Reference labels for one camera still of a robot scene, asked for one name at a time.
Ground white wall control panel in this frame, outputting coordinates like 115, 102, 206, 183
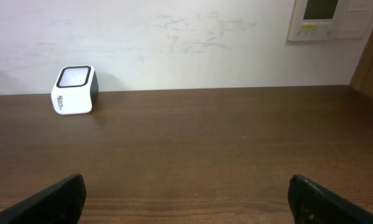
287, 0, 373, 42

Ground white barcode scanner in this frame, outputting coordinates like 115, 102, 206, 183
50, 65, 99, 115

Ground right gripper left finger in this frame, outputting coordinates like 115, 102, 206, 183
0, 174, 87, 224

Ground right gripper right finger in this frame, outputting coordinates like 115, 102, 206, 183
288, 174, 373, 224

